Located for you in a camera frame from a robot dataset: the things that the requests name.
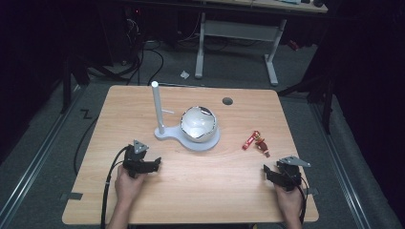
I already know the black stand leg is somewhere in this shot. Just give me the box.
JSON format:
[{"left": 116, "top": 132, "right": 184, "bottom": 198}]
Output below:
[
  {"left": 59, "top": 56, "right": 92, "bottom": 115},
  {"left": 277, "top": 73, "right": 335, "bottom": 135}
]

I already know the bundle of black cables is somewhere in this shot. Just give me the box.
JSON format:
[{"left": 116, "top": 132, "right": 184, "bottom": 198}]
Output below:
[{"left": 89, "top": 17, "right": 165, "bottom": 87}]

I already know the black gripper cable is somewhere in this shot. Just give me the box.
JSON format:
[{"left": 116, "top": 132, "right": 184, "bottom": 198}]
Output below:
[
  {"left": 295, "top": 173, "right": 309, "bottom": 225},
  {"left": 100, "top": 145, "right": 131, "bottom": 229}
]

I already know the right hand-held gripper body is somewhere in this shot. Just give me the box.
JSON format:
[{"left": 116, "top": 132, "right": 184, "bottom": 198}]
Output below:
[{"left": 275, "top": 155, "right": 311, "bottom": 193}]

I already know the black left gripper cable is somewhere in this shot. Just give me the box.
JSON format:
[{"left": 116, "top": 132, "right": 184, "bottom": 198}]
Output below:
[{"left": 100, "top": 145, "right": 131, "bottom": 229}]

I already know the metal floor rail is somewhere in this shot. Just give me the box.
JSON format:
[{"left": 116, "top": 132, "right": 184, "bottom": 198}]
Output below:
[
  {"left": 0, "top": 84, "right": 87, "bottom": 223},
  {"left": 309, "top": 101, "right": 374, "bottom": 229}
]

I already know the red toy figurine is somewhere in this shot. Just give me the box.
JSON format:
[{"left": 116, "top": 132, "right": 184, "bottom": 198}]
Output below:
[{"left": 255, "top": 136, "right": 272, "bottom": 158}]

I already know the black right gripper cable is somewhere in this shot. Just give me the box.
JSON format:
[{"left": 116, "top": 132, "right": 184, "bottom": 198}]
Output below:
[{"left": 295, "top": 173, "right": 309, "bottom": 225}]

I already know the person's right hand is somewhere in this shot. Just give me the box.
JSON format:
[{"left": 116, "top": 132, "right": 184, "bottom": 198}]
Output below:
[{"left": 274, "top": 183, "right": 304, "bottom": 221}]

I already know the white-legged wooden desk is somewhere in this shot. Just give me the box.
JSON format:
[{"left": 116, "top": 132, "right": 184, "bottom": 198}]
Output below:
[{"left": 194, "top": 0, "right": 330, "bottom": 87}]

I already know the white round shell bowl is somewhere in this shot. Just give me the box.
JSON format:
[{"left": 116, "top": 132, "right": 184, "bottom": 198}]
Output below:
[{"left": 180, "top": 105, "right": 220, "bottom": 143}]

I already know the person's left hand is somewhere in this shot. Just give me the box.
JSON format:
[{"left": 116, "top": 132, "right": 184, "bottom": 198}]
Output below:
[{"left": 114, "top": 165, "right": 148, "bottom": 208}]

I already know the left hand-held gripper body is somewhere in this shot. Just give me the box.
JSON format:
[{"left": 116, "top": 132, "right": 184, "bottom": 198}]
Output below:
[{"left": 122, "top": 139, "right": 157, "bottom": 179}]

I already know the white stand with pole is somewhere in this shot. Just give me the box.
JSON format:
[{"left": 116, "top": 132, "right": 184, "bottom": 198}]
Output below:
[{"left": 151, "top": 80, "right": 222, "bottom": 153}]

